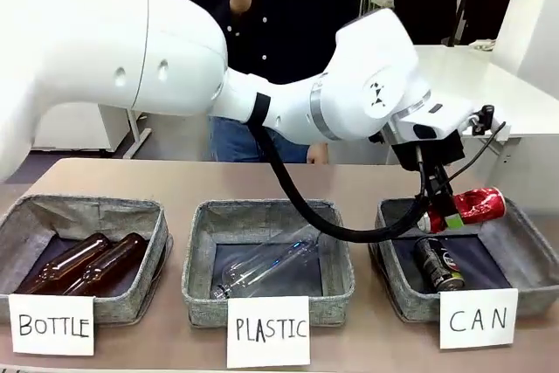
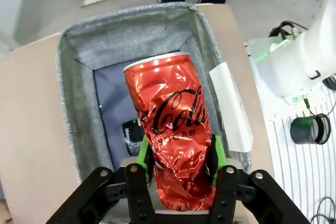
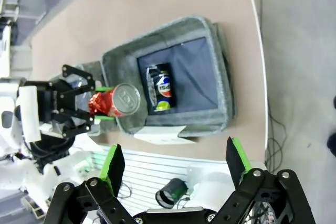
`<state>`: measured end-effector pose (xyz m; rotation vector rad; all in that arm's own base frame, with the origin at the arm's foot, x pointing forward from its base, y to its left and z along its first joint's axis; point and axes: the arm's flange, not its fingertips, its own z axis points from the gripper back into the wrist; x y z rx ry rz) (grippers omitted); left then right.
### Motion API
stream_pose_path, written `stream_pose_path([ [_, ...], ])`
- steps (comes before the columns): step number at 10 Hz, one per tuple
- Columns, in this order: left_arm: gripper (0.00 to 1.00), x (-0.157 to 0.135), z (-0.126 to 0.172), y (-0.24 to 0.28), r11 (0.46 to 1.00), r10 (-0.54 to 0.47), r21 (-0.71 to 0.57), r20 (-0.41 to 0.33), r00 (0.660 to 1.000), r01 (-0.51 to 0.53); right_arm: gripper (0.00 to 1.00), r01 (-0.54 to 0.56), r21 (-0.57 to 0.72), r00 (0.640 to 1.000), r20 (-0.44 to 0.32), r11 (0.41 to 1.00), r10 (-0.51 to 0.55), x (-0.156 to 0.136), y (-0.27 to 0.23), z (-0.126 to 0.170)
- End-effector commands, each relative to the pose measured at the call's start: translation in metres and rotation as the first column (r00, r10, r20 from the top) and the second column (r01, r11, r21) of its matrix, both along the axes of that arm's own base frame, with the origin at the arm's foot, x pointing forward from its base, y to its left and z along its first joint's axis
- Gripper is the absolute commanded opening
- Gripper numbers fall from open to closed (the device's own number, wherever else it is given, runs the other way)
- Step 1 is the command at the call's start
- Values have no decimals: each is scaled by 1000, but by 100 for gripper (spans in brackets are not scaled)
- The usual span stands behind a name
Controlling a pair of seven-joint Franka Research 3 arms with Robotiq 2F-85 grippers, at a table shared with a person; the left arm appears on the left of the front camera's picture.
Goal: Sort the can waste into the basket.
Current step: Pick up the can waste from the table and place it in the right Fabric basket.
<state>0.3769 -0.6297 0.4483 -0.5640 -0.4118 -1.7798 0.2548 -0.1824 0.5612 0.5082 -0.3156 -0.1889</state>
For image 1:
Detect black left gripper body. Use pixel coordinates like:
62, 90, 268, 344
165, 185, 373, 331
383, 126, 466, 176

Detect crushed red soda can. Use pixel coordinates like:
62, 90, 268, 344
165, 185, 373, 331
417, 186, 508, 235

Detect black drink can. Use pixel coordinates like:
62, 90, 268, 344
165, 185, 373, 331
413, 236, 466, 293

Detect clear plastic bottle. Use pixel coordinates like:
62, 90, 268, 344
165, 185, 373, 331
210, 224, 327, 301

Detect brown glass bottle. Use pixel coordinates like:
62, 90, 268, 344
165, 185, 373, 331
63, 232, 148, 297
16, 232, 111, 296

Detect grey fabric basket can label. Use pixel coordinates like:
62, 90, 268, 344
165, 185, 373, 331
368, 197, 559, 324

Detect white paper sign CAN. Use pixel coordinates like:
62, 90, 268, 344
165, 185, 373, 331
438, 287, 520, 350

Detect grey fabric basket plastic label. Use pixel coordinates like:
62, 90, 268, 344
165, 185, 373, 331
181, 197, 356, 328

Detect grey fabric basket bottle label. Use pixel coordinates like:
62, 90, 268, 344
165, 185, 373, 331
0, 193, 174, 326

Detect person's left hand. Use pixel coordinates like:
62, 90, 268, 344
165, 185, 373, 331
307, 142, 330, 166

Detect person in navy shirt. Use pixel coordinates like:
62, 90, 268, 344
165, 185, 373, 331
173, 0, 364, 164

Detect white paper sign PLASTIC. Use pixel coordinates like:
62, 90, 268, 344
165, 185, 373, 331
225, 295, 312, 370

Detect white table with metal legs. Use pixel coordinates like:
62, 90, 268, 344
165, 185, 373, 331
32, 103, 155, 160

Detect white paper sign BOTTLE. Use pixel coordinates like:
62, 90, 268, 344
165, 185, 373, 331
7, 293, 96, 356

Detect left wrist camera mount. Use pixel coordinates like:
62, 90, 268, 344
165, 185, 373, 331
468, 103, 513, 143

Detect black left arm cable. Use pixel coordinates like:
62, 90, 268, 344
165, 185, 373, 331
246, 92, 438, 245

